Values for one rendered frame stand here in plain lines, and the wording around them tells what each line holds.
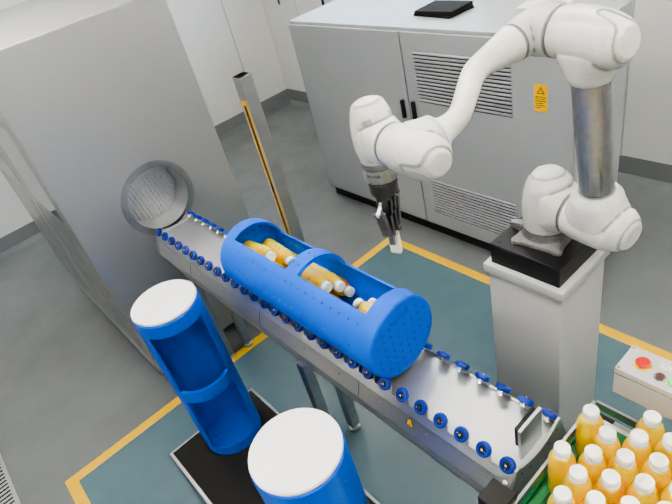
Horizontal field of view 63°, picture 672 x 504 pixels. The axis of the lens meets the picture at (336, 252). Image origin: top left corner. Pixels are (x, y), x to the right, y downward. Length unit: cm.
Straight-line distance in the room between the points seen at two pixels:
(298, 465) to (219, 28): 545
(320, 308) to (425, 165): 78
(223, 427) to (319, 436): 138
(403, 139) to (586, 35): 52
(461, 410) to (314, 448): 46
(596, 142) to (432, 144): 62
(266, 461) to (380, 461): 122
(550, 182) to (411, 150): 82
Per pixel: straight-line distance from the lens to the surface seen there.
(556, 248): 202
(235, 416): 299
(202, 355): 276
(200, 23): 640
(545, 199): 192
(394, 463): 279
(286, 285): 192
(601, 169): 173
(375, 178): 136
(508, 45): 154
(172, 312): 229
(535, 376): 241
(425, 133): 119
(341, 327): 173
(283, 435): 169
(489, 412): 176
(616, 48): 148
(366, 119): 128
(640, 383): 165
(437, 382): 184
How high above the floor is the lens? 234
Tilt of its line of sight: 35 degrees down
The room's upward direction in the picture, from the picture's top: 16 degrees counter-clockwise
